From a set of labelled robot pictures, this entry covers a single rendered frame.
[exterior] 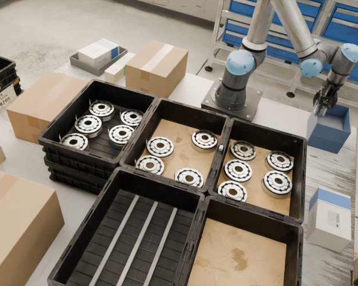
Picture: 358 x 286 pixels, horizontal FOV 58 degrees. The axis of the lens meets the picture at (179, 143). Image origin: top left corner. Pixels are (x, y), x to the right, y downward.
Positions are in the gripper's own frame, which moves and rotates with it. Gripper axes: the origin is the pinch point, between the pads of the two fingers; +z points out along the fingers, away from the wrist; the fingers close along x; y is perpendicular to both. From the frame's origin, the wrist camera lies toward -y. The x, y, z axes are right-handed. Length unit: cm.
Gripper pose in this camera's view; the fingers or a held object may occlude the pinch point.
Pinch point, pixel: (316, 113)
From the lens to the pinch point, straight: 166.9
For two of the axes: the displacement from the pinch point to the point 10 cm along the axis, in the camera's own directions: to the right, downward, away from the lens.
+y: -3.3, 6.4, -6.9
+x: 9.4, 3.1, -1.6
